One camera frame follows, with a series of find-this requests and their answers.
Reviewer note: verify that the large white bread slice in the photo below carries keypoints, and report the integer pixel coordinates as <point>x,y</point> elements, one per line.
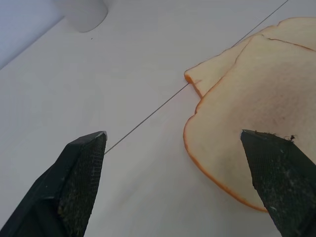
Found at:
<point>259,98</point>

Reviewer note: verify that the small white bread slice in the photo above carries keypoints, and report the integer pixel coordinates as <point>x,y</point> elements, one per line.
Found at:
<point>217,69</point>

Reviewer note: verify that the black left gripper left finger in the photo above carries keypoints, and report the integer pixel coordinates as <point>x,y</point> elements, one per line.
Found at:
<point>61,187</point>

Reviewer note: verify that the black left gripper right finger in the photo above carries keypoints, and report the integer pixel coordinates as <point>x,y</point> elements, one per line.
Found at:
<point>281,177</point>

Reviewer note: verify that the white round post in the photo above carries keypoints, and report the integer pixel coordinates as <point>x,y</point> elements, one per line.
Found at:
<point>84,12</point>

